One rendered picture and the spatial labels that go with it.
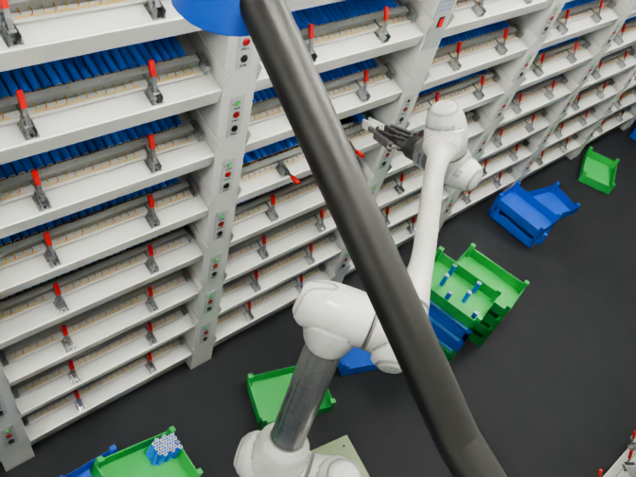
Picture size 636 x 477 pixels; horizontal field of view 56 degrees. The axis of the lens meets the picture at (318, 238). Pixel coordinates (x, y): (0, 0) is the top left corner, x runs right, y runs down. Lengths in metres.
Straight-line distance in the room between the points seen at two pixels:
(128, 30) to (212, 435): 1.56
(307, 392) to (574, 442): 1.52
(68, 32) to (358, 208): 0.95
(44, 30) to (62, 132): 0.21
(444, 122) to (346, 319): 0.57
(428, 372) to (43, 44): 0.98
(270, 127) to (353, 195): 1.37
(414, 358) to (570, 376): 2.73
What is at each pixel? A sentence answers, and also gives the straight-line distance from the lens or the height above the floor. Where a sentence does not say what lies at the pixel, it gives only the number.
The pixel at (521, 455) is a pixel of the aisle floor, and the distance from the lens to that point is 2.71.
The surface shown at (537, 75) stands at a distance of 2.81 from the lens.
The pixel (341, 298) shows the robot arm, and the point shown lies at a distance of 1.44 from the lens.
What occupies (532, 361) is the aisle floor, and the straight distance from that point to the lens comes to 2.97.
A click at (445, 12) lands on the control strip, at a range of 1.89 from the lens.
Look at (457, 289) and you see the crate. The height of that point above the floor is 0.40.
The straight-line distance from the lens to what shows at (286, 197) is 2.04.
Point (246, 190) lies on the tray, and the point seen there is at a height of 0.93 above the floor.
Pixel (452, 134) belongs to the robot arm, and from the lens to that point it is 1.63.
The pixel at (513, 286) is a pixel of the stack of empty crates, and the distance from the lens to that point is 2.83.
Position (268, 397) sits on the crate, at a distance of 2.44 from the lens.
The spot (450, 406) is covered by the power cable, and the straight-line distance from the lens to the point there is 0.33.
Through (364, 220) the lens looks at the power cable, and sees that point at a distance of 0.31.
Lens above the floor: 2.18
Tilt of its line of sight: 47 degrees down
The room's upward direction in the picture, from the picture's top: 18 degrees clockwise
